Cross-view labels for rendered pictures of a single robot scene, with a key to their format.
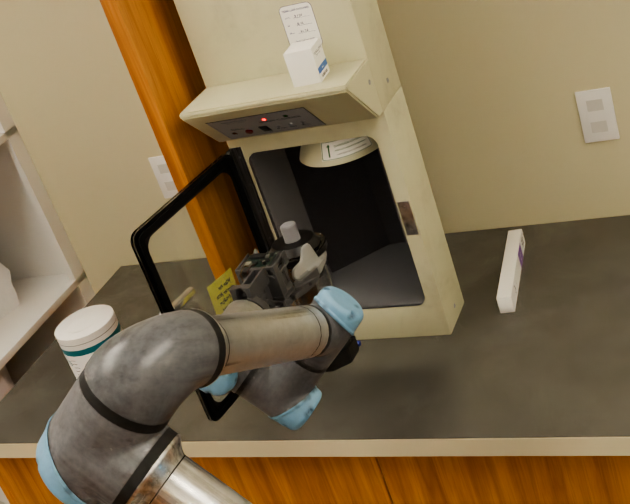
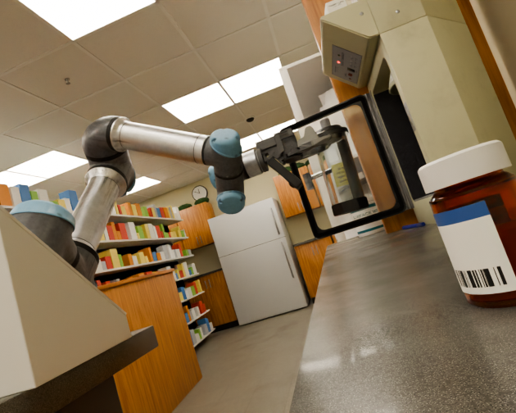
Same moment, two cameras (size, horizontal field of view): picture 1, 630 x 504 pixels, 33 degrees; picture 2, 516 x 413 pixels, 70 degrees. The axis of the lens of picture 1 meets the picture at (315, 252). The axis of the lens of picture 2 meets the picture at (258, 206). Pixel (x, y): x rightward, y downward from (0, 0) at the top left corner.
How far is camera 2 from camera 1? 172 cm
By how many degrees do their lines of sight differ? 75
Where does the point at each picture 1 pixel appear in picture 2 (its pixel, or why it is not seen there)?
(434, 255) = (441, 151)
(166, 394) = (84, 142)
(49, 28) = not seen: hidden behind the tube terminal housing
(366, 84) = (355, 15)
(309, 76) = not seen: hidden behind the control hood
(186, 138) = (350, 89)
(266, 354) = (147, 144)
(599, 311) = not seen: outside the picture
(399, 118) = (409, 39)
